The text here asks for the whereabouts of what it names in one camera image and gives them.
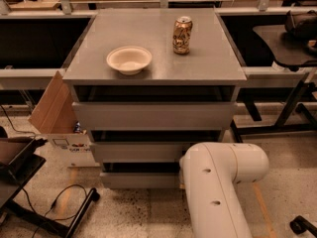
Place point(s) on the grey drawer cabinet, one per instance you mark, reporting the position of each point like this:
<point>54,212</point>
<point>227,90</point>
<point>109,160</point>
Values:
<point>209,73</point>

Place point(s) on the grey top drawer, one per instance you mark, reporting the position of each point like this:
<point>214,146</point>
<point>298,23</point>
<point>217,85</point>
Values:
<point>150,116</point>

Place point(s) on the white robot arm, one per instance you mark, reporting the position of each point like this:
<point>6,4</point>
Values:
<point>209,172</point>

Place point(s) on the white paper bowl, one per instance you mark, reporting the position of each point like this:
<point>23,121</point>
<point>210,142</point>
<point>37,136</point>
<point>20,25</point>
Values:
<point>129,60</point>

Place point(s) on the black stand left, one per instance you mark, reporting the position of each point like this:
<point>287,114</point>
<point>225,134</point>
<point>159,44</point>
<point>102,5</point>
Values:
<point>18,164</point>

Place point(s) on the black caster bottom right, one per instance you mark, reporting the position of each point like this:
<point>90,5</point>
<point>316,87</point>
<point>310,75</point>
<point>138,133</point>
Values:
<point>299,225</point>

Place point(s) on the grey drawer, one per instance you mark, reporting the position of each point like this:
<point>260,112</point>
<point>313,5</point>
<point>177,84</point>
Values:
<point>150,116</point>
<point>166,152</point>
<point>139,180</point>

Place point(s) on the black table leg right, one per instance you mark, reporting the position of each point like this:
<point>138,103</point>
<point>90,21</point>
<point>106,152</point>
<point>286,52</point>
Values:
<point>292,104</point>

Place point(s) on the crushed gold soda can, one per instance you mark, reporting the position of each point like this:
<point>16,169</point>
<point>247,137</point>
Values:
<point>181,35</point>

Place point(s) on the cardboard box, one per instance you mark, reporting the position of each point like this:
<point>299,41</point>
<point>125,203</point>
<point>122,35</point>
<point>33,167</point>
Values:
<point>54,117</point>

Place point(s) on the grey middle drawer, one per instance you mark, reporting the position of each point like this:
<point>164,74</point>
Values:
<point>166,152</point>

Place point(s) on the grey bottom drawer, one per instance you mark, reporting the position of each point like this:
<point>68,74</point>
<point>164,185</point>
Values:
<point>139,180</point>

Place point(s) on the black chair right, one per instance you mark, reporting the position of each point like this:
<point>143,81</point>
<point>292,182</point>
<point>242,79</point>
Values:
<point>293,44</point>

